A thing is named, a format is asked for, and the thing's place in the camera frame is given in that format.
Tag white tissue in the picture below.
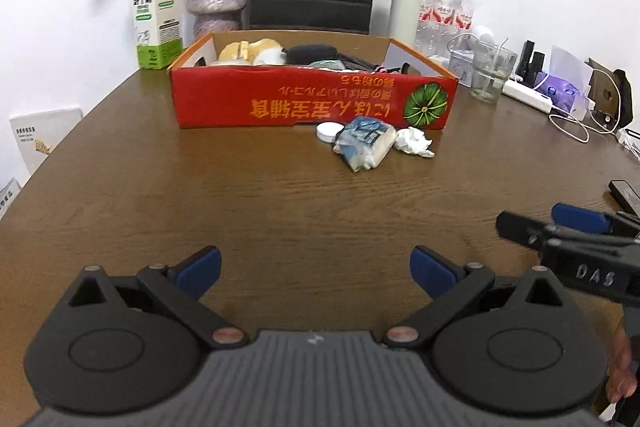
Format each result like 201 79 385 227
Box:
394 127 435 158

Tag blue white plastic packet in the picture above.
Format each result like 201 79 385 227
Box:
332 116 397 172

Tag white round lid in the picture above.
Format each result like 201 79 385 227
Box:
316 121 344 143

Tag yellow white plush toy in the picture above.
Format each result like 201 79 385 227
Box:
218 38 286 66

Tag black cylindrical object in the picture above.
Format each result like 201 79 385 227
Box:
283 44 340 65

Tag person's right hand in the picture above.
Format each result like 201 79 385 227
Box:
605 322 638 403

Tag black phone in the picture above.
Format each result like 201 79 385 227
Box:
608 180 640 217

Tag purple package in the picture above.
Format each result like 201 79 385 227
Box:
534 72 589 120

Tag white power strip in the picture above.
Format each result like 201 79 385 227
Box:
502 79 553 115

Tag black cosmetic bottles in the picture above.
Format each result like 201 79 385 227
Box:
515 40 544 87

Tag white flat box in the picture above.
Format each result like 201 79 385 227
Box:
10 108 84 174

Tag red orange cardboard box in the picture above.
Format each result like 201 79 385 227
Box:
168 30 458 130

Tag clear drinking glass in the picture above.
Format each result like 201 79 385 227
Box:
471 40 518 104

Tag plastic water bottle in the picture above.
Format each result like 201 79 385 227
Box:
416 0 452 56
451 0 474 37

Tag white green milk carton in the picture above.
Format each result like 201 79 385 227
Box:
132 0 183 69

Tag white cable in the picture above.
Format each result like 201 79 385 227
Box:
546 66 626 144

